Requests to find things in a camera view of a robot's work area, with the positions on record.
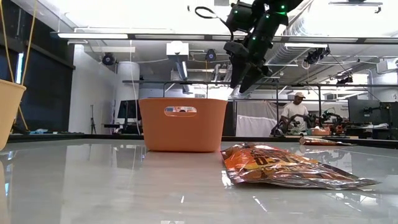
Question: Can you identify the long ceiling light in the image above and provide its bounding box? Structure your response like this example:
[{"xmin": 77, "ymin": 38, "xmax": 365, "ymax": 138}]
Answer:
[{"xmin": 51, "ymin": 30, "xmax": 386, "ymax": 44}]

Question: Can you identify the yellow plastic bin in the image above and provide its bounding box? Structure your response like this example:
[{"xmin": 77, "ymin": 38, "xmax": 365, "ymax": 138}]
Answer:
[{"xmin": 0, "ymin": 79, "xmax": 27, "ymax": 152}]

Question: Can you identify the yellow cable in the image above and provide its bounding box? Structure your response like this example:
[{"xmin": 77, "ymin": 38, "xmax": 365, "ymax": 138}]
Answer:
[{"xmin": 0, "ymin": 0, "xmax": 38, "ymax": 132}]

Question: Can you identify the black distant monitor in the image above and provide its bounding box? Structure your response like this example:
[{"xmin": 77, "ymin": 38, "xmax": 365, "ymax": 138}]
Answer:
[{"xmin": 117, "ymin": 99, "xmax": 144, "ymax": 126}]

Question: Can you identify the person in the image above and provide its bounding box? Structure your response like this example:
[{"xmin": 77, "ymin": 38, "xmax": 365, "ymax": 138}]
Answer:
[{"xmin": 279, "ymin": 91, "xmax": 311, "ymax": 137}]

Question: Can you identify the orange foil spice packet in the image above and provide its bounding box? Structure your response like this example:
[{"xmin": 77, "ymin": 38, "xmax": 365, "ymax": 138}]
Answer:
[{"xmin": 220, "ymin": 142, "xmax": 381, "ymax": 191}]

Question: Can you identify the white hanging sheet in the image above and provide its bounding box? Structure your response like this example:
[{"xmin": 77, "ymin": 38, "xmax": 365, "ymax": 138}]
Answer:
[{"xmin": 235, "ymin": 100, "xmax": 280, "ymax": 138}]

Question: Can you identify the brown white-label spice packet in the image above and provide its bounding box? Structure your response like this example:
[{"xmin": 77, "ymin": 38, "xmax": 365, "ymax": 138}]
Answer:
[{"xmin": 298, "ymin": 136, "xmax": 356, "ymax": 147}]

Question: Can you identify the black overhead rail frame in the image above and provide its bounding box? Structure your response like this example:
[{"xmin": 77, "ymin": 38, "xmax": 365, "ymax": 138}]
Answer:
[{"xmin": 122, "ymin": 80, "xmax": 398, "ymax": 138}]

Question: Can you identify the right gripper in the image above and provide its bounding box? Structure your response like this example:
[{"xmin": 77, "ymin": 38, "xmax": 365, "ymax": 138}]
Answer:
[{"xmin": 230, "ymin": 14, "xmax": 290, "ymax": 94}]

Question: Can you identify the white round column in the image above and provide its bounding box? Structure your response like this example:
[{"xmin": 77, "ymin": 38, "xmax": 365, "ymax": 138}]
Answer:
[{"xmin": 114, "ymin": 61, "xmax": 141, "ymax": 125}]

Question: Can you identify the black tripod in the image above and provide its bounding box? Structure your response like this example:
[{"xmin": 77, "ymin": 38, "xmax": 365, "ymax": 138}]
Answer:
[{"xmin": 89, "ymin": 104, "xmax": 98, "ymax": 135}]

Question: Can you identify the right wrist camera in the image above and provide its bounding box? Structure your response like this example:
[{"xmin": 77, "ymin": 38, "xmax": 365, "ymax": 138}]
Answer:
[{"xmin": 223, "ymin": 40, "xmax": 249, "ymax": 65}]

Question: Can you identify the orange plastic bin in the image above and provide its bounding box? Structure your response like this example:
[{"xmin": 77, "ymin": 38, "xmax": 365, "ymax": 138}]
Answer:
[{"xmin": 138, "ymin": 98, "xmax": 228, "ymax": 153}]

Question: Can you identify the white glossy table sheet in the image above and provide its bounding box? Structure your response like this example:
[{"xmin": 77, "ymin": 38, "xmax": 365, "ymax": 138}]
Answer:
[{"xmin": 0, "ymin": 139, "xmax": 398, "ymax": 224}]

